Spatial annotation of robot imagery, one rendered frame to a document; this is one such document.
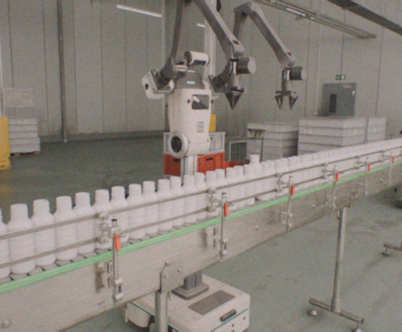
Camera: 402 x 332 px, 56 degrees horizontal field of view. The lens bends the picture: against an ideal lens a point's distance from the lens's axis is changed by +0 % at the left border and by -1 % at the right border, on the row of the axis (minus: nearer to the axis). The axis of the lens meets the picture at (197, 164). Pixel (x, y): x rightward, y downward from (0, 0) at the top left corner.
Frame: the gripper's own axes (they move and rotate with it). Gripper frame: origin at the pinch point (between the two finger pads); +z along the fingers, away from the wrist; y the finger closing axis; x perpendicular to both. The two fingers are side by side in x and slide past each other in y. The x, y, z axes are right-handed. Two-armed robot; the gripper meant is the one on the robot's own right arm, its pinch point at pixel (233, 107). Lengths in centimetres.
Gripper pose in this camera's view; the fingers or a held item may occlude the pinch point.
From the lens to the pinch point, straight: 171.7
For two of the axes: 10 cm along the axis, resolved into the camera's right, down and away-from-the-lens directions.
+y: 7.3, 1.0, -6.8
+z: -0.1, 9.9, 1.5
